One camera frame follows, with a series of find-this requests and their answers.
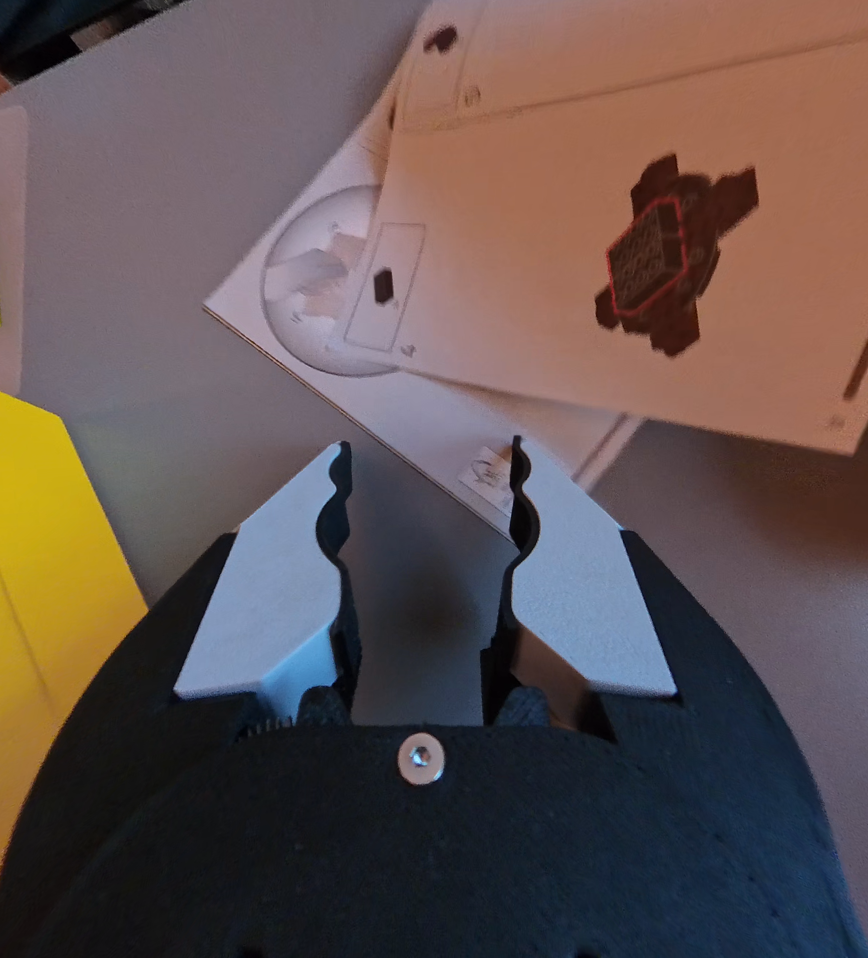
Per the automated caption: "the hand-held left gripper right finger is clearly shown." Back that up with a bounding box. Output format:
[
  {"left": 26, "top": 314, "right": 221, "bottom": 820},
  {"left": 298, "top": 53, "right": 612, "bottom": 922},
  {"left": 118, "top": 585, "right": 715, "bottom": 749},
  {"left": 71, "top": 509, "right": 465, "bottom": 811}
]
[{"left": 481, "top": 436, "right": 680, "bottom": 725}]

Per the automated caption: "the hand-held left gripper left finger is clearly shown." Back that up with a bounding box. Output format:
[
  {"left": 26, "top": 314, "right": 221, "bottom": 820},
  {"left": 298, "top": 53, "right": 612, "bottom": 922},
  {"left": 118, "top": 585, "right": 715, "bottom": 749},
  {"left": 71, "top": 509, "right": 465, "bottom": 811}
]
[{"left": 174, "top": 442, "right": 363, "bottom": 723}]

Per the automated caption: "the yellow plastic bin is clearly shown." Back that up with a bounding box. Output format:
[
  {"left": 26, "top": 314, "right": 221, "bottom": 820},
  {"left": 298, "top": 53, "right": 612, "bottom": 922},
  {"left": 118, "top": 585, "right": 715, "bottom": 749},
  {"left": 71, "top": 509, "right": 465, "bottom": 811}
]
[{"left": 0, "top": 370, "right": 149, "bottom": 958}]

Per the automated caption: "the instruction booklet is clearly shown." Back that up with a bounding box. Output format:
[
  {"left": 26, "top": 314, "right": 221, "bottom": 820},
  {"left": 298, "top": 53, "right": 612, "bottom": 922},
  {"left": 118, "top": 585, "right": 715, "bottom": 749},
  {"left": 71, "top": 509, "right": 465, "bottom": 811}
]
[{"left": 202, "top": 0, "right": 868, "bottom": 541}]

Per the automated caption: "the grey desk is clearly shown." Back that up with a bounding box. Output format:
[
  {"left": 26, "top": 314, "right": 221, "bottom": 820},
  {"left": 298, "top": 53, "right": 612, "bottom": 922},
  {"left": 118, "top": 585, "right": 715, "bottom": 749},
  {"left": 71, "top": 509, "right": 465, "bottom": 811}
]
[{"left": 0, "top": 0, "right": 868, "bottom": 958}]

